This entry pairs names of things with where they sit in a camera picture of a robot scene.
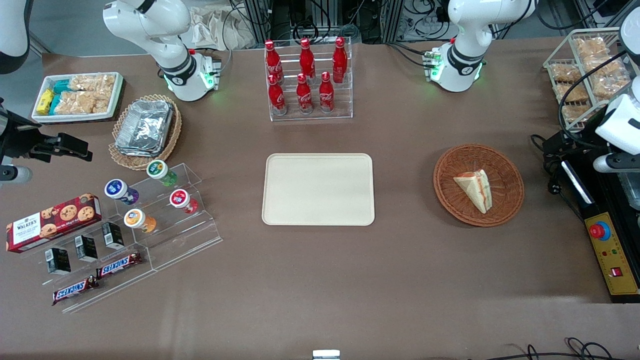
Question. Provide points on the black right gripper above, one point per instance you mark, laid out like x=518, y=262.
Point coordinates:
x=14, y=137

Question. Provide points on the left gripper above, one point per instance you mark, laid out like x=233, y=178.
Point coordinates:
x=561, y=143

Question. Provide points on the triangular sandwich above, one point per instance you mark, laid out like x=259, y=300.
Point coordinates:
x=475, y=189

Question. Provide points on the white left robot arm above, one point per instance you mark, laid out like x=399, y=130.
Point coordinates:
x=465, y=50

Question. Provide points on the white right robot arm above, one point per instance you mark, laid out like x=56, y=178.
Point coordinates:
x=150, y=25

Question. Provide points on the white rectangular snack tray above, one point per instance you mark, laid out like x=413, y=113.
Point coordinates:
x=117, y=95

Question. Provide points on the light oval wicker basket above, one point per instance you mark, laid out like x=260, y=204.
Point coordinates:
x=172, y=135

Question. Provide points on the brown round wicker basket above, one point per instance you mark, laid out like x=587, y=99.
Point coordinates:
x=450, y=195

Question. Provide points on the beige rectangular tray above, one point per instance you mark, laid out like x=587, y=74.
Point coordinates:
x=318, y=190

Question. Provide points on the tan snack pack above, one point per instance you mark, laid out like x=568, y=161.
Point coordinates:
x=566, y=72
x=575, y=113
x=602, y=66
x=572, y=93
x=611, y=86
x=595, y=47

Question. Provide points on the clear rice cracker pack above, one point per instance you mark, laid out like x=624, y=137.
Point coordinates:
x=92, y=83
x=102, y=102
x=75, y=102

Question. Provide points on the teal snack packet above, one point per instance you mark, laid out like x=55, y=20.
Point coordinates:
x=61, y=86
x=54, y=104

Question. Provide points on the yellow snack packet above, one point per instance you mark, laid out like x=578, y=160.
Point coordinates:
x=45, y=101

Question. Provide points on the purple lidded cup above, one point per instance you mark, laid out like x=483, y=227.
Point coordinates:
x=117, y=190

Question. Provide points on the clear plastic container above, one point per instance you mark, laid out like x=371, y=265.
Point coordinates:
x=632, y=190

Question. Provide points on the black device with white strip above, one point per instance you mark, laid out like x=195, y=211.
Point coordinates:
x=575, y=180

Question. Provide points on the stack of foil containers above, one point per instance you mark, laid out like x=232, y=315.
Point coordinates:
x=145, y=127

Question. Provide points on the black machine base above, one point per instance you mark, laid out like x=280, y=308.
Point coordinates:
x=610, y=200

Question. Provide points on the red Walkers cookie box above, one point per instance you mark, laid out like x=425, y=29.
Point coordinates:
x=50, y=225

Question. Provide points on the green lidded cup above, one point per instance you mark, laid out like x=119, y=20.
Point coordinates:
x=159, y=170

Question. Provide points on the black power plug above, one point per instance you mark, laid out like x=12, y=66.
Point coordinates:
x=553, y=188

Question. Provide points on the orange lidded cup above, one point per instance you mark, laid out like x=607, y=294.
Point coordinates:
x=136, y=219

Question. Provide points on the small black box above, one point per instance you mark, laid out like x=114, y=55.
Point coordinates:
x=113, y=236
x=86, y=248
x=59, y=261

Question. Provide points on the red lidded cup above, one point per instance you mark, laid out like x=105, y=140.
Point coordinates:
x=180, y=199

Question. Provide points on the Snickers chocolate bar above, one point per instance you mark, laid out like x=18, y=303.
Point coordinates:
x=119, y=265
x=75, y=290

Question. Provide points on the yellow emergency stop panel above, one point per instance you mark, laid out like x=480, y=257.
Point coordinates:
x=612, y=260

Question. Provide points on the clear acrylic stepped display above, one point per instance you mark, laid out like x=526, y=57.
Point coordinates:
x=185, y=235

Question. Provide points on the crumpled white plastic bags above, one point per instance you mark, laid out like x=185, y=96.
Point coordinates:
x=215, y=27

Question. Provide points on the red cola bottle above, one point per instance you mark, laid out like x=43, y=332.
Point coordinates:
x=304, y=96
x=326, y=94
x=340, y=60
x=307, y=60
x=272, y=60
x=276, y=97

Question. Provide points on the clear acrylic bottle rack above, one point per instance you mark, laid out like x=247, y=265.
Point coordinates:
x=345, y=100

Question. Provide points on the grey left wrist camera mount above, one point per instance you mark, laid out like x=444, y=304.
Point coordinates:
x=615, y=163

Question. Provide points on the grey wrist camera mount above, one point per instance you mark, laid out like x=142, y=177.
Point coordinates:
x=15, y=173
x=615, y=163

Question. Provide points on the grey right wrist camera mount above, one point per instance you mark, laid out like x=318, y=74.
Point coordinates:
x=15, y=173

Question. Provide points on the aluminium frame rack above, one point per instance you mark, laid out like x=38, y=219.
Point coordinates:
x=325, y=17

